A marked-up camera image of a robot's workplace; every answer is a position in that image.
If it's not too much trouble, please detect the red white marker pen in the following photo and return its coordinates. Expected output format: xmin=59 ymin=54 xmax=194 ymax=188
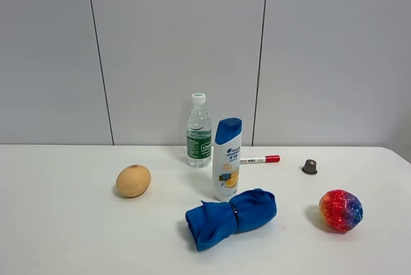
xmin=240 ymin=155 xmax=281 ymax=164

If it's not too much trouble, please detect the tan egg shaped object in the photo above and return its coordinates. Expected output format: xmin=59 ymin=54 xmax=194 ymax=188
xmin=116 ymin=164 xmax=152 ymax=198

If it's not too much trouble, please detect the white blue shampoo bottle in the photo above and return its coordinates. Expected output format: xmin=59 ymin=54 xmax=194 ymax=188
xmin=213 ymin=118 xmax=242 ymax=201

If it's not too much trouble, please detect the black hair tie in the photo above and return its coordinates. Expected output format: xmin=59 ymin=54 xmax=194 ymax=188
xmin=229 ymin=202 xmax=240 ymax=225

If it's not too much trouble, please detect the clear plastic water bottle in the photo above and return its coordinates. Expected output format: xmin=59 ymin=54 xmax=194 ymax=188
xmin=186 ymin=93 xmax=212 ymax=168

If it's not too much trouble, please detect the rainbow coloured ball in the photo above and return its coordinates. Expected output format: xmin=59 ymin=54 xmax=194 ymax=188
xmin=319 ymin=190 xmax=363 ymax=233

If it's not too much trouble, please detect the rolled blue cloth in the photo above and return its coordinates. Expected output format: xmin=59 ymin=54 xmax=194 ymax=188
xmin=186 ymin=188 xmax=277 ymax=251

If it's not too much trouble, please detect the brown coffee capsule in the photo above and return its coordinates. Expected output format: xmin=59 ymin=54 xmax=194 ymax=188
xmin=302 ymin=159 xmax=317 ymax=175

